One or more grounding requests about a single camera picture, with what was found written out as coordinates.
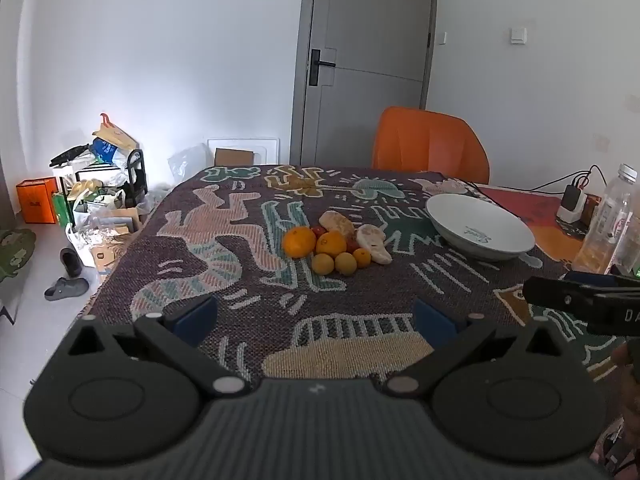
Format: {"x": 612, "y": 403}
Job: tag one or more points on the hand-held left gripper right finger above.
{"x": 433, "y": 321}

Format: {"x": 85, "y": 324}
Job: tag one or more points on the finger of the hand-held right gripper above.
{"x": 592, "y": 280}
{"x": 557, "y": 294}

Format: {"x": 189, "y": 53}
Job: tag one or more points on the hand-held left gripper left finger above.
{"x": 196, "y": 319}

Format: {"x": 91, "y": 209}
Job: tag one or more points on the small orange citrus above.
{"x": 362, "y": 258}

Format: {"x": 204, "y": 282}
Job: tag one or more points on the white bowl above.
{"x": 475, "y": 225}

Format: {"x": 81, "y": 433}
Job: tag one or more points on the small yellow citrus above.
{"x": 323, "y": 263}
{"x": 345, "y": 263}

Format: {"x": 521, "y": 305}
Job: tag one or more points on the small red fruit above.
{"x": 351, "y": 246}
{"x": 319, "y": 231}

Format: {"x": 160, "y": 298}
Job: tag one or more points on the medium orange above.
{"x": 331, "y": 243}

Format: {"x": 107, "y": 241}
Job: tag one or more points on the large orange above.
{"x": 299, "y": 241}

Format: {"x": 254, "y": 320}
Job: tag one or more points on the person's right hand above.
{"x": 624, "y": 357}

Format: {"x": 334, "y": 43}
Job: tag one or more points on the clear plastic bottle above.
{"x": 602, "y": 225}

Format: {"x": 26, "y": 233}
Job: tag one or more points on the printed figure blanket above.
{"x": 260, "y": 280}

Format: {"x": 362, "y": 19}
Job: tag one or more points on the white black charger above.
{"x": 570, "y": 205}

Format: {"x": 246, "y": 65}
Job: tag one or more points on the orange red mat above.
{"x": 530, "y": 210}

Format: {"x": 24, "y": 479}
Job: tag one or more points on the grey slipper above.
{"x": 66, "y": 288}

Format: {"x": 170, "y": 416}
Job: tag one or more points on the dark slipper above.
{"x": 71, "y": 261}

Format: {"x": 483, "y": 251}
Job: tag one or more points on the black rack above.
{"x": 136, "y": 180}

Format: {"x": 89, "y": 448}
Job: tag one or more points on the clear plastic bag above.
{"x": 187, "y": 162}

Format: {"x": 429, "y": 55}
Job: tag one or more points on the cardboard box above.
{"x": 234, "y": 157}

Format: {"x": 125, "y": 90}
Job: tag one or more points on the green bag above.
{"x": 62, "y": 209}

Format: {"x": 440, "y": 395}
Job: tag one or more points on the orange chair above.
{"x": 430, "y": 145}

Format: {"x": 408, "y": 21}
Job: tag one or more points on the white board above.
{"x": 240, "y": 142}

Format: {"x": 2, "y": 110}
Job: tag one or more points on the blue white bag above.
{"x": 105, "y": 150}

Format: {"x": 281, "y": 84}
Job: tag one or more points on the green cloth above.
{"x": 15, "y": 255}

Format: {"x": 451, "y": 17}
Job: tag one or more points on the orange box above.
{"x": 37, "y": 201}

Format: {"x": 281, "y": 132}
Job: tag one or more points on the black umbrella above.
{"x": 70, "y": 155}

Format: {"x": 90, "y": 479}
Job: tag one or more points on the grey door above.
{"x": 365, "y": 60}

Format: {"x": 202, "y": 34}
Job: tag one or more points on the white light switch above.
{"x": 518, "y": 35}

